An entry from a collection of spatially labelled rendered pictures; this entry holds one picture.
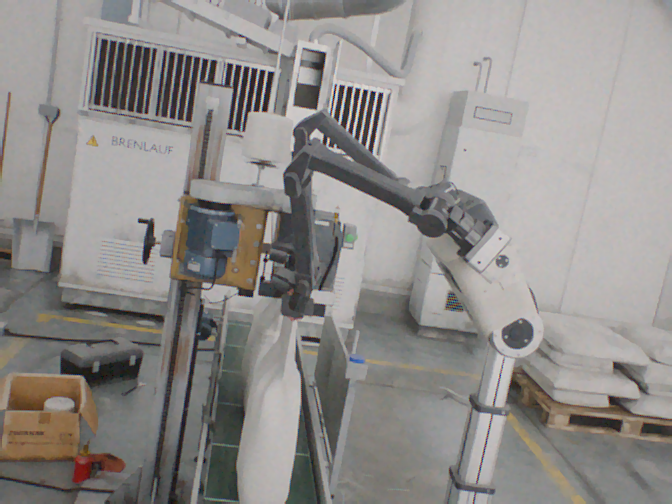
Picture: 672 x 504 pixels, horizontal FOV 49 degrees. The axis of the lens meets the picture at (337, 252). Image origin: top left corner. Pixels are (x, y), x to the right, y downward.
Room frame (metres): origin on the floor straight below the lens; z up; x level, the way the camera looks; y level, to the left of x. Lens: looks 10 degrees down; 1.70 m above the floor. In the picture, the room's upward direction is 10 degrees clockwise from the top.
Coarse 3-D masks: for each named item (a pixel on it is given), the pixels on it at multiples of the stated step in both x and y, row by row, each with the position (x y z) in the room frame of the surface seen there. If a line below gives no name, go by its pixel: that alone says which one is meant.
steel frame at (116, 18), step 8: (104, 0) 6.07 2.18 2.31; (112, 0) 6.08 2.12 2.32; (120, 0) 6.09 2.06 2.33; (128, 0) 6.10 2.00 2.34; (664, 0) 6.98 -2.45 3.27; (104, 8) 6.08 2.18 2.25; (112, 8) 6.08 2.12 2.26; (120, 8) 6.09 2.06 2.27; (128, 8) 6.10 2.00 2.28; (104, 16) 6.08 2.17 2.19; (112, 16) 6.09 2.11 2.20; (120, 16) 6.09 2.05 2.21; (128, 16) 6.10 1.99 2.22; (128, 24) 6.10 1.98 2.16
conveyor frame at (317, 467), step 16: (304, 368) 3.72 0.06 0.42; (304, 384) 3.53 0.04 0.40; (304, 400) 3.42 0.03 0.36; (304, 416) 3.32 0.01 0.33; (320, 448) 2.80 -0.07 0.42; (208, 464) 2.58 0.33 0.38; (320, 464) 2.66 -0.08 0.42; (320, 480) 2.58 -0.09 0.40; (192, 496) 2.26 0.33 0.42; (320, 496) 2.52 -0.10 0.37
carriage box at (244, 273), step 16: (240, 208) 2.72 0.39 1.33; (256, 208) 2.74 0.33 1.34; (176, 224) 2.69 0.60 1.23; (256, 224) 2.73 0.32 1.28; (176, 240) 2.69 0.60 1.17; (256, 240) 2.74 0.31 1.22; (176, 256) 2.69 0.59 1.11; (240, 256) 2.73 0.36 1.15; (256, 256) 2.74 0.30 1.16; (176, 272) 2.70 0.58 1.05; (240, 272) 2.73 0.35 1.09; (256, 272) 2.74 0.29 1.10; (240, 288) 2.73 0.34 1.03; (256, 288) 2.74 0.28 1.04
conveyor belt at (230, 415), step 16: (240, 336) 4.19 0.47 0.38; (224, 352) 3.86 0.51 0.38; (240, 352) 3.91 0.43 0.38; (224, 368) 3.61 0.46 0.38; (240, 368) 3.66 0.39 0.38; (224, 384) 3.40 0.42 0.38; (240, 384) 3.43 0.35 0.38; (224, 400) 3.20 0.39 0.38; (240, 400) 3.24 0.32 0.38; (224, 416) 3.03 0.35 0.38; (240, 416) 3.06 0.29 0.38; (224, 432) 2.87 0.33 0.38; (240, 432) 2.90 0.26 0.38; (304, 432) 3.02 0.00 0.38; (224, 448) 2.73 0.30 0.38; (304, 448) 2.86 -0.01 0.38; (224, 464) 2.60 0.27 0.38; (304, 464) 2.72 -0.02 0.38; (208, 480) 2.46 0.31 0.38; (224, 480) 2.48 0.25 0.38; (304, 480) 2.59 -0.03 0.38; (208, 496) 2.35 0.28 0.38; (224, 496) 2.37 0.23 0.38; (288, 496) 2.45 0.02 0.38; (304, 496) 2.47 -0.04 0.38
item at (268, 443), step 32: (288, 320) 2.43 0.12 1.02; (288, 352) 2.64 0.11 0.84; (256, 384) 2.42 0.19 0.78; (288, 384) 2.32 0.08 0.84; (256, 416) 2.30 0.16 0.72; (288, 416) 2.28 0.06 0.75; (256, 448) 2.27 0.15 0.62; (288, 448) 2.28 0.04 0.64; (256, 480) 2.27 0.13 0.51; (288, 480) 2.32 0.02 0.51
